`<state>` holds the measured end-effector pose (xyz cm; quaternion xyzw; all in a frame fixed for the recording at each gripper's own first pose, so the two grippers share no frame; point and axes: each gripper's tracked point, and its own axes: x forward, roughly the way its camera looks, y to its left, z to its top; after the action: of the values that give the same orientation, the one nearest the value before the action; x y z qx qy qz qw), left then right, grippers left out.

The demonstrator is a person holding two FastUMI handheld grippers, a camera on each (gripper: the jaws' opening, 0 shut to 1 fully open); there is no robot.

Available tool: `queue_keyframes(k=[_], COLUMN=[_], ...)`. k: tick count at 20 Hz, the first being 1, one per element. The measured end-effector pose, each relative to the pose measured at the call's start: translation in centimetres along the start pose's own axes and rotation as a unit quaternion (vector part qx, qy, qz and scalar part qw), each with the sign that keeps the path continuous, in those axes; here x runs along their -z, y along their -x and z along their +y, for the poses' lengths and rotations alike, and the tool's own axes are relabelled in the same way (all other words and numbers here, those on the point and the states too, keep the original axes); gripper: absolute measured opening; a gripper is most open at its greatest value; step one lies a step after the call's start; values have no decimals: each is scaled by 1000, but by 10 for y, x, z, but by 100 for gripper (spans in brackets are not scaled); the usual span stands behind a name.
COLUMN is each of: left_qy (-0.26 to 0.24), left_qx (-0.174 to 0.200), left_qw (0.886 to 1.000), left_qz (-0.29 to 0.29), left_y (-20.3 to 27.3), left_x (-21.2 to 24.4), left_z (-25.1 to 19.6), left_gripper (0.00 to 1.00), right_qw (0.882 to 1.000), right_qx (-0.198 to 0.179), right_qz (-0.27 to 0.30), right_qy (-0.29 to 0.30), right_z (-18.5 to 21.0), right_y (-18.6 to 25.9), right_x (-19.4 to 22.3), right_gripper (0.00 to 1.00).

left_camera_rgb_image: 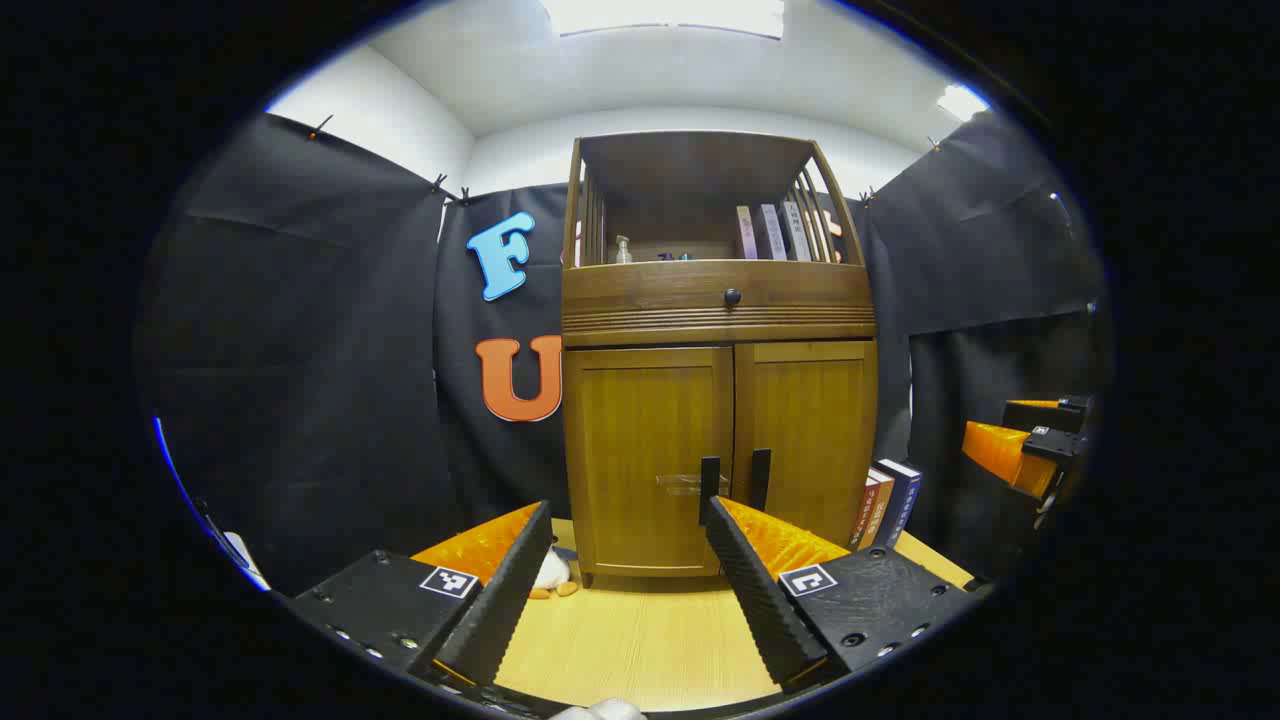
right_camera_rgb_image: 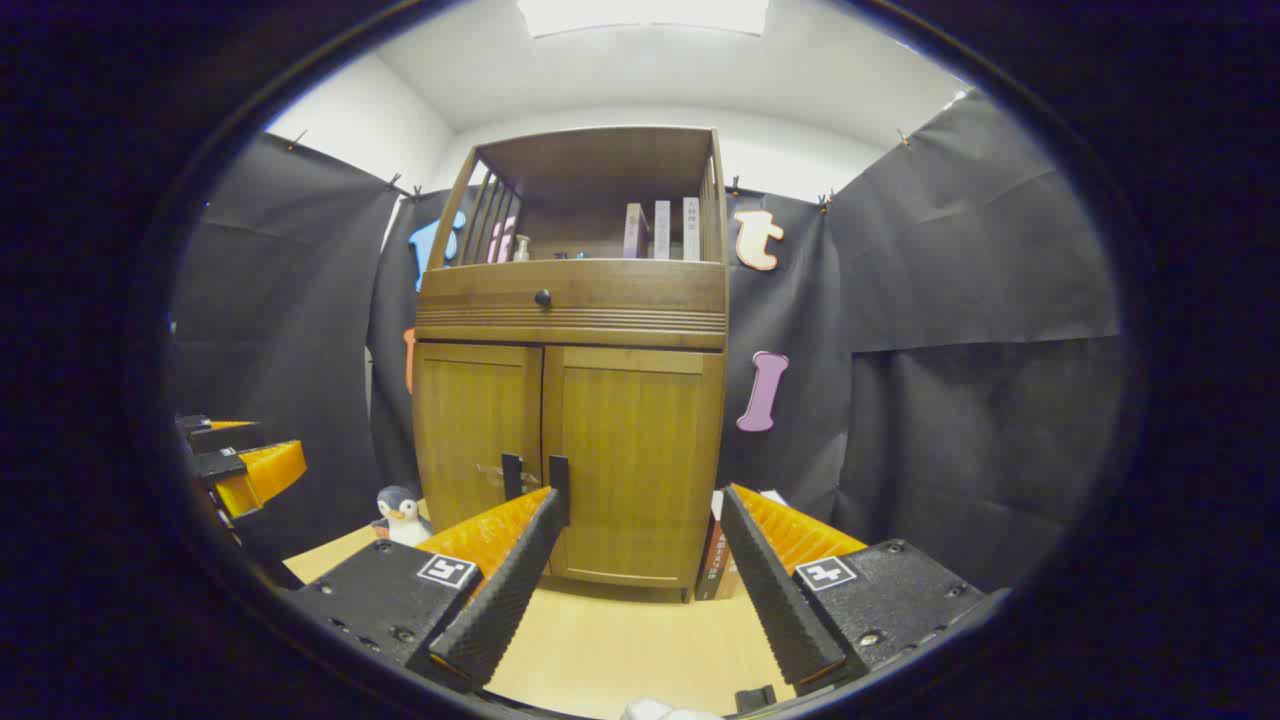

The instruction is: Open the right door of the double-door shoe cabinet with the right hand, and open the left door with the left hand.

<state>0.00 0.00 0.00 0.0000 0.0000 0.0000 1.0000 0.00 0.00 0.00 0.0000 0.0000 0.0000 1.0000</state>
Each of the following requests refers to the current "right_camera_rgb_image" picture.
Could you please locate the brown book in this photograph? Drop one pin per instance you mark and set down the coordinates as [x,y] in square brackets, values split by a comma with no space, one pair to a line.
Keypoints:
[715,562]

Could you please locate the wooden cabinet door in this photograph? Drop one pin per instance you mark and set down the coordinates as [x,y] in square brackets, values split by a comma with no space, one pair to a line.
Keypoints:
[470,420]
[640,450]

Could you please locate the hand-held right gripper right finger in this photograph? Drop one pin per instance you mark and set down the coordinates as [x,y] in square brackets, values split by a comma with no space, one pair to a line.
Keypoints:
[770,600]

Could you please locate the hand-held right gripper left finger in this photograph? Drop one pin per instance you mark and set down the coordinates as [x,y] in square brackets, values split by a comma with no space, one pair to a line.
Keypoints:
[510,590]

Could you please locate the black backdrop cloth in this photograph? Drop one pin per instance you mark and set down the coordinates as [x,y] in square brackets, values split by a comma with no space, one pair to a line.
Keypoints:
[950,300]

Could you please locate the plush penguin toy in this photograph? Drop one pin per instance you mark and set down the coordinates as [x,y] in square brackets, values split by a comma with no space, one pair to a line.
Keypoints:
[402,517]

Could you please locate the ceiling light panel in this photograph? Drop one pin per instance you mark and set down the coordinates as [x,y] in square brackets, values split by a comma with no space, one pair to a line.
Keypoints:
[640,15]

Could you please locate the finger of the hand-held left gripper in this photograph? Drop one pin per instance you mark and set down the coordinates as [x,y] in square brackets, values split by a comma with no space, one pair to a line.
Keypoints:
[225,436]
[262,470]

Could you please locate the wooden double-door shoe cabinet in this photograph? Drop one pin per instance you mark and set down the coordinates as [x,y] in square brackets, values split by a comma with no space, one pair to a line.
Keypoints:
[570,310]

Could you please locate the pale grey upright book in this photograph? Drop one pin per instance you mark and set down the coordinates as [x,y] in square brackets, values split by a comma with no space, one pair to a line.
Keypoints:
[662,230]

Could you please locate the small clear bottle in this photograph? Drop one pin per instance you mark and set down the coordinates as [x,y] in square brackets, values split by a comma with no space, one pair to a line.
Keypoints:
[521,249]

